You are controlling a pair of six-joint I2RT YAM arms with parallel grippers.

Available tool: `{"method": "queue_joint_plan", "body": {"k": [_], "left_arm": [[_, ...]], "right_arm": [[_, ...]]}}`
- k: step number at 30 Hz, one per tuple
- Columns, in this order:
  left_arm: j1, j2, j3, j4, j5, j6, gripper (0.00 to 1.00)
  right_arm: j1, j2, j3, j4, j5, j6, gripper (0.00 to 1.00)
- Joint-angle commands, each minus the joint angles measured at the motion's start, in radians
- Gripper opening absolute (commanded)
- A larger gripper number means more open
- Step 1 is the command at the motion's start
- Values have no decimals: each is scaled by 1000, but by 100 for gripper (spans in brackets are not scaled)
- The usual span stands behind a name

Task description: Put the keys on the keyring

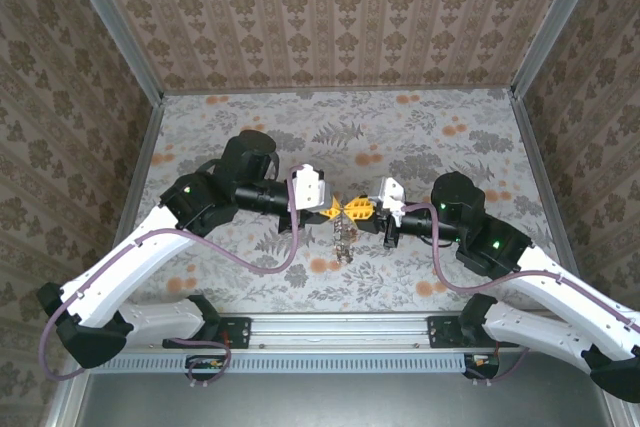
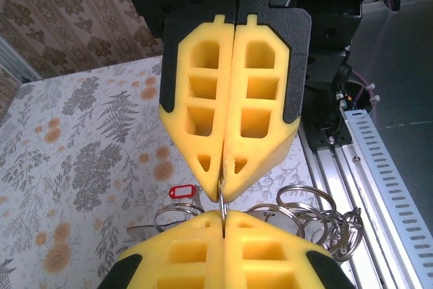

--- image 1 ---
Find metal keyring chain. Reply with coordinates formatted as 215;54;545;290
332;214;359;266

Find grey metal panel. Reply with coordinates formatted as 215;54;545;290
79;371;616;427

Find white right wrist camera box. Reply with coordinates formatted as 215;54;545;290
374;175;412;228

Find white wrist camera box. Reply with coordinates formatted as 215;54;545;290
288;164;334;213
374;175;412;228

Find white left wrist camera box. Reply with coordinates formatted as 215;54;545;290
288;164;334;213

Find aluminium side rail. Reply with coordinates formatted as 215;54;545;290
112;96;165;258
509;91;569;268

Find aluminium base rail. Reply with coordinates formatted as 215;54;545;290
132;314;486;348

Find grey slotted cable duct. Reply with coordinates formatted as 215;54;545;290
94;352;466;374

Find aluminium frame post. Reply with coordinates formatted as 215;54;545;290
57;0;165;101
509;0;609;98

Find aluminium lower frame bar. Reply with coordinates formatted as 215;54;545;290
44;366;96;427
599;391;636;427

